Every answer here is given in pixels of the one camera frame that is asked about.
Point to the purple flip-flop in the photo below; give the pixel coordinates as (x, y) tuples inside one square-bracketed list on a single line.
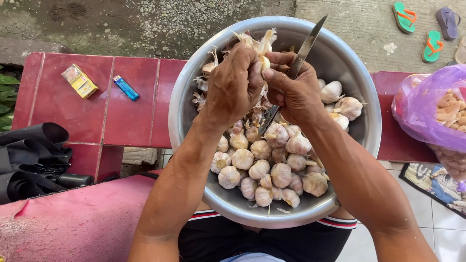
[(447, 23)]

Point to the pink bench seat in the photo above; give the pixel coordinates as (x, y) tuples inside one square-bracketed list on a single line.
[(72, 225)]

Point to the large metal bowl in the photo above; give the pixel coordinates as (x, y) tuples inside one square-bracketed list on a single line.
[(340, 54)]

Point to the blue lighter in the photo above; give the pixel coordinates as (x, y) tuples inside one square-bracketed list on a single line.
[(126, 88)]

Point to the green leafy plant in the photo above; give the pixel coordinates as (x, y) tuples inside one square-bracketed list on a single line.
[(6, 105)]

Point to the cartoon print floor mat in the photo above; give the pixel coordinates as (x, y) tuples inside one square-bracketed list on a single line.
[(437, 185)]

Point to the yellow cigarette pack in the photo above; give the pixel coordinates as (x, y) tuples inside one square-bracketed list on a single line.
[(80, 82)]

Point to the purple bag of peeled cloves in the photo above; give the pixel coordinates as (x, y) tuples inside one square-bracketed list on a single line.
[(422, 109)]

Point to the beige sandal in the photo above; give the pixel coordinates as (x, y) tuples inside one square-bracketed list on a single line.
[(461, 52)]

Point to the person's left hand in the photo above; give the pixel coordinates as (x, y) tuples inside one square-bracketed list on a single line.
[(229, 87)]

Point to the heap of loose garlic skins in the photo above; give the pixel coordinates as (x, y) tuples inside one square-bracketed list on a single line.
[(201, 84)]

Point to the steel kitchen knife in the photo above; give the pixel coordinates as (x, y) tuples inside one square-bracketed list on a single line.
[(307, 43)]

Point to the pile of whole garlic bulbs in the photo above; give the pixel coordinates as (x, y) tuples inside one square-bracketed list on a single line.
[(281, 174)]

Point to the person's white shirt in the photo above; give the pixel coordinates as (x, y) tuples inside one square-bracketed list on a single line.
[(251, 257)]

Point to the black folded umbrella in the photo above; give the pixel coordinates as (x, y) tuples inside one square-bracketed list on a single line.
[(32, 156)]

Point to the half-peeled garlic bulb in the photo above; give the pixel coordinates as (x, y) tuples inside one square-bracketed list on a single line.
[(265, 44)]

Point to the red tiled ledge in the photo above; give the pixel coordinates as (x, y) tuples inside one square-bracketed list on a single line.
[(131, 120)]

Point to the person's black shorts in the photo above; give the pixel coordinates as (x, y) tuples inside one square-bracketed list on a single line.
[(309, 243)]

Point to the person's right hand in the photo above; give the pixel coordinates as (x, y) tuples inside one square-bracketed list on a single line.
[(302, 94)]

